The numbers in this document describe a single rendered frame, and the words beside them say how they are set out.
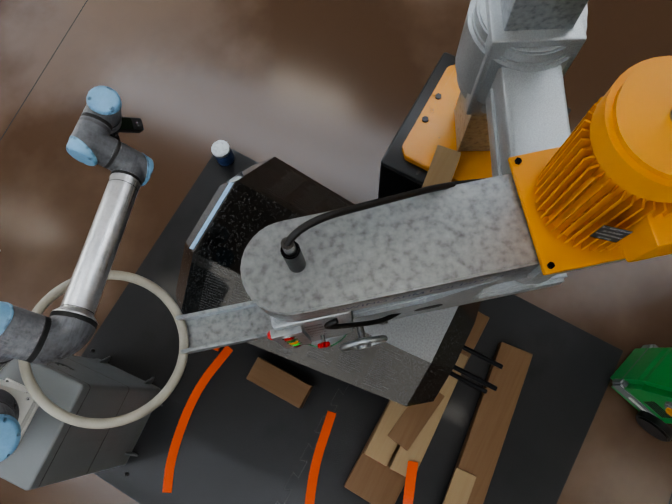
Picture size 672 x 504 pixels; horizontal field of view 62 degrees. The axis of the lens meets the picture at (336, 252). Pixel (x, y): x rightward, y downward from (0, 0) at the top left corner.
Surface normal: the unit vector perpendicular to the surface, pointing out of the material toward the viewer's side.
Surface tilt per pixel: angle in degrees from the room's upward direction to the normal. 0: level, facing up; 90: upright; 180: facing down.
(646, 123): 0
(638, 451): 0
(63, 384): 0
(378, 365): 45
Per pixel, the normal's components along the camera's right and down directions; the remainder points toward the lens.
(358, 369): -0.33, 0.44
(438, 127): -0.04, -0.25
